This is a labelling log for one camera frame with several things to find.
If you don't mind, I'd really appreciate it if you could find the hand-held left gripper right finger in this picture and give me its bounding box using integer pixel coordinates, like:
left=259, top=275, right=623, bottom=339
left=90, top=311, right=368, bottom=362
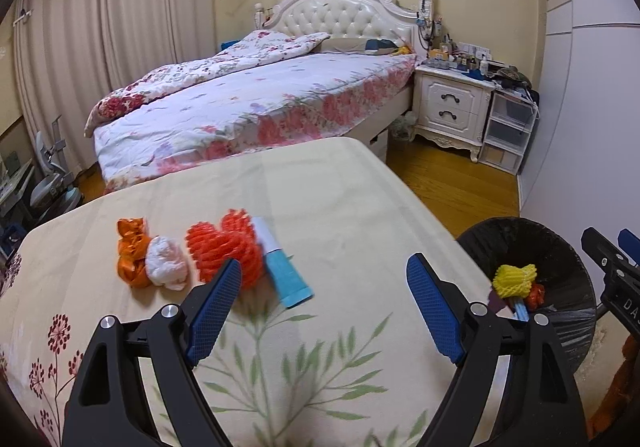
left=406, top=253, right=588, bottom=447

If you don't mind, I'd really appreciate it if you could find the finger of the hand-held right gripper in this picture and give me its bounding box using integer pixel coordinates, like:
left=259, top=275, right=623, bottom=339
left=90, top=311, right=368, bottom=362
left=618, top=228, right=640, bottom=263
left=581, top=227, right=626, bottom=270

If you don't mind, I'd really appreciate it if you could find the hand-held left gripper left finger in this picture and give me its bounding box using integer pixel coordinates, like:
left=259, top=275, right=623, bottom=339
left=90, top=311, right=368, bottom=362
left=61, top=257, right=244, bottom=447

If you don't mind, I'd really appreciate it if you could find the red foam fruit net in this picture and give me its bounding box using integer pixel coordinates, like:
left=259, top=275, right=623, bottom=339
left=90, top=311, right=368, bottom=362
left=186, top=208, right=266, bottom=289

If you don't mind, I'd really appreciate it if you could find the white tissue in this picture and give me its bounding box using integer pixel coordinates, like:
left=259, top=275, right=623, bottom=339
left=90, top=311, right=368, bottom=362
left=145, top=235, right=190, bottom=291

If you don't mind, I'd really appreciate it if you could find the white and teal tube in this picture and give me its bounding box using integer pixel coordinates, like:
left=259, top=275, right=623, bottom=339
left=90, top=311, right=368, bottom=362
left=251, top=216, right=314, bottom=310

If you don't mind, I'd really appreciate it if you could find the red plastic bag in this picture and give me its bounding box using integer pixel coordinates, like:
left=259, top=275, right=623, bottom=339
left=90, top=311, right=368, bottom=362
left=524, top=282, right=546, bottom=310

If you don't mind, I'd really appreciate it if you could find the yellow foam fruit net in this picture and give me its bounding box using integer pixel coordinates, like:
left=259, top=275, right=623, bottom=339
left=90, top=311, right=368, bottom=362
left=492, top=264, right=538, bottom=299

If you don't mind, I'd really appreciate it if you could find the orange wrapper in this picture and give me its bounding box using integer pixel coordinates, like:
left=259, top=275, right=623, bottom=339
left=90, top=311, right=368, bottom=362
left=116, top=218, right=152, bottom=289

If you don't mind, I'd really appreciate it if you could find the black-lined trash bin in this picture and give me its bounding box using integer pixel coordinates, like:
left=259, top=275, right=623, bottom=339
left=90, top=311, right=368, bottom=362
left=456, top=216, right=598, bottom=378

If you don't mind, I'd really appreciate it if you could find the person's right forearm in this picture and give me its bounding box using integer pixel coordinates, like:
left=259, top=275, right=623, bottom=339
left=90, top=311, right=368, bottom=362
left=587, top=334, right=640, bottom=440

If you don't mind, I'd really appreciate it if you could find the white wardrobe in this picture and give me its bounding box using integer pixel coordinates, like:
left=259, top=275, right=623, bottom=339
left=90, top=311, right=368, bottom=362
left=520, top=0, right=640, bottom=288

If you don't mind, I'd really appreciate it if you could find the clear plastic drawer unit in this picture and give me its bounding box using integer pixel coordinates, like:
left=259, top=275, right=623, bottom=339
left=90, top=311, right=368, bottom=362
left=477, top=89, right=538, bottom=175

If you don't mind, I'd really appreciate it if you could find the beige floral tablecloth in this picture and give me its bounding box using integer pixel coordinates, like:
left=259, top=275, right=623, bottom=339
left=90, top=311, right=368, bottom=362
left=0, top=137, right=501, bottom=447

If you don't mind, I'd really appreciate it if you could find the white storage box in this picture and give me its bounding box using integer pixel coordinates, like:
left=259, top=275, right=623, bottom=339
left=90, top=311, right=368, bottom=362
left=367, top=129, right=390, bottom=162

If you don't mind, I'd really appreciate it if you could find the clear plastic bag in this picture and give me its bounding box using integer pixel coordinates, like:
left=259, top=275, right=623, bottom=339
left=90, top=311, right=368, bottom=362
left=389, top=114, right=415, bottom=140

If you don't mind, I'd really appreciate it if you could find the grey office chair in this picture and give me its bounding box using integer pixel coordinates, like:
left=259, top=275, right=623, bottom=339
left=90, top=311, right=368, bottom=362
left=27, top=114, right=83, bottom=228

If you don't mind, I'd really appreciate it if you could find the white nightstand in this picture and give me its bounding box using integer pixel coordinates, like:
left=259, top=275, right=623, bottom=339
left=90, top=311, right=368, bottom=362
left=412, top=64, right=493, bottom=162

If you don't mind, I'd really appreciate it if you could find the floral bed sheet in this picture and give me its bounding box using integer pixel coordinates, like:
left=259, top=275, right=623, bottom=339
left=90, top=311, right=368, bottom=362
left=92, top=52, right=417, bottom=192

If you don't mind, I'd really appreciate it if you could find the grey study desk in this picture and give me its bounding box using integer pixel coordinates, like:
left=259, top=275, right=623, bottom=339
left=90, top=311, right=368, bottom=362
left=0, top=152, right=36, bottom=228

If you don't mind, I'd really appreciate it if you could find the cluster of small bottles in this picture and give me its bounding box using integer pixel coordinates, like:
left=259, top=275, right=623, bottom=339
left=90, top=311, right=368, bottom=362
left=427, top=39, right=501, bottom=75

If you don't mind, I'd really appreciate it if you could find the floral quilt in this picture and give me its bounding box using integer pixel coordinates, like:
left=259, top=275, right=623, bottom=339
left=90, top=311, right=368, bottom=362
left=84, top=30, right=331, bottom=138

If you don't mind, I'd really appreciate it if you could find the grey pillow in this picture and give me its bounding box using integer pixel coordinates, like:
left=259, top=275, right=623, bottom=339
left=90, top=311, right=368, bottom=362
left=320, top=37, right=401, bottom=56

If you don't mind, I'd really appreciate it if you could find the beige curtain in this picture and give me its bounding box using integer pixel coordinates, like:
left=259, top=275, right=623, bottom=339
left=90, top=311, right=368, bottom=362
left=10, top=0, right=221, bottom=172

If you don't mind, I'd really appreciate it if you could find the white tufted bed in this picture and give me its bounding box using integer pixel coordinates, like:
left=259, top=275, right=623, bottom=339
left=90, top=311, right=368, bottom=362
left=84, top=0, right=418, bottom=192

